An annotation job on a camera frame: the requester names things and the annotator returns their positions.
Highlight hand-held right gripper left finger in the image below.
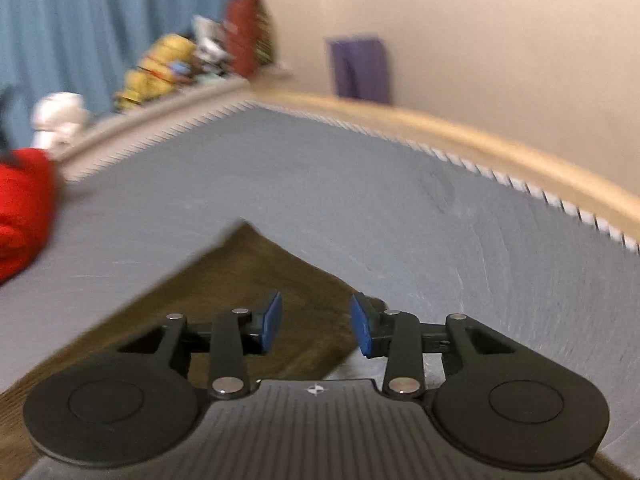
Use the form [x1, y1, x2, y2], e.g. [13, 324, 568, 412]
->
[117, 291, 284, 401]

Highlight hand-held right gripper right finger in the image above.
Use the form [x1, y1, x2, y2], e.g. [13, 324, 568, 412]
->
[349, 293, 520, 399]

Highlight olive brown pants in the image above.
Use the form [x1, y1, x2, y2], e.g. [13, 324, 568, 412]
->
[0, 219, 387, 480]

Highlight purple cloth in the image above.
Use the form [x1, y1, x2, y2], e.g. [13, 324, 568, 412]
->
[326, 35, 392, 105]

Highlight red cloth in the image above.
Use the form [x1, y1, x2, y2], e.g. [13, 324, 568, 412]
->
[0, 147, 65, 285]

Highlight yellow plush toy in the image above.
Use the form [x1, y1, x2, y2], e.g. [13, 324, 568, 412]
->
[113, 34, 197, 112]

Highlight grey white toy figure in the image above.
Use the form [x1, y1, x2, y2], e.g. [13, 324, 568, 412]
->
[192, 15, 232, 77]

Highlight dark red bag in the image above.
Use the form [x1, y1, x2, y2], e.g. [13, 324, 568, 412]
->
[223, 0, 277, 80]

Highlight white plush toy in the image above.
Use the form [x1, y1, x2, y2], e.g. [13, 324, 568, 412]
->
[30, 91, 92, 160]

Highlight blue curtain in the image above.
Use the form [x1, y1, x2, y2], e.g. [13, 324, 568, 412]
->
[0, 0, 240, 150]

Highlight wooden bed frame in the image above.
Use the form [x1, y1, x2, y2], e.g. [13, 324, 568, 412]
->
[60, 76, 640, 243]

